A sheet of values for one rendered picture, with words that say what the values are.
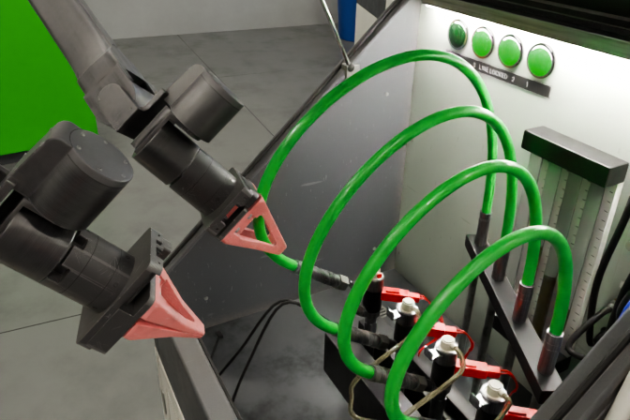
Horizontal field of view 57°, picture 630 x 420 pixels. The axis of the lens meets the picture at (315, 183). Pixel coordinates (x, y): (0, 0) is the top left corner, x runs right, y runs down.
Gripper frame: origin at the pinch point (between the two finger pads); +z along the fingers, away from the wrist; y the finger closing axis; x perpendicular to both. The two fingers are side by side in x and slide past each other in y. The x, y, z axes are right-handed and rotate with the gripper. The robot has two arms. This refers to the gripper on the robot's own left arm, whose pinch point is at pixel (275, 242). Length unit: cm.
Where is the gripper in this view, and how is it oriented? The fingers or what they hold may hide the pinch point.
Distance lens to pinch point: 70.9
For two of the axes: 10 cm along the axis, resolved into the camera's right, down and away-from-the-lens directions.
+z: 6.9, 6.3, 3.6
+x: -6.8, 7.4, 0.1
